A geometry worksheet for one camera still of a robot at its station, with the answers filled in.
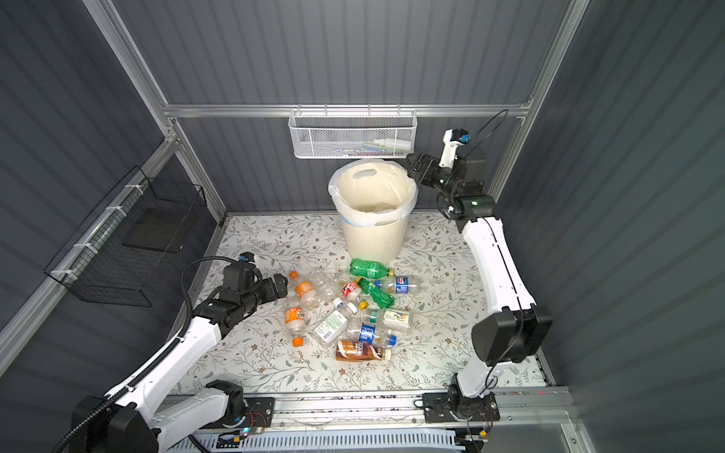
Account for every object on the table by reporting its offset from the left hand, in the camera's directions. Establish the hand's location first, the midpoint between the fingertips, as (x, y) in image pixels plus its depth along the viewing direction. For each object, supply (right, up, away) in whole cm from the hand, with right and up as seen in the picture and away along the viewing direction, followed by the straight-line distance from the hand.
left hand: (273, 283), depth 84 cm
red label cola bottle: (+23, -3, +8) cm, 24 cm away
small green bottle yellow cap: (+34, -6, +5) cm, 35 cm away
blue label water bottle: (+29, -15, -2) cm, 33 cm away
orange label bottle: (+8, -4, +8) cm, 12 cm away
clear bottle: (+14, -3, +10) cm, 17 cm away
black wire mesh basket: (-36, +9, -13) cm, 39 cm away
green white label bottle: (+17, -13, +2) cm, 22 cm away
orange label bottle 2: (+5, -13, +4) cm, 15 cm away
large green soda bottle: (+29, +2, +18) cm, 34 cm away
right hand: (+42, +34, -10) cm, 55 cm away
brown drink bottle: (+23, -18, -5) cm, 30 cm away
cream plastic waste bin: (+31, +29, +24) cm, 49 cm away
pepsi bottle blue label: (+39, -2, +10) cm, 40 cm away
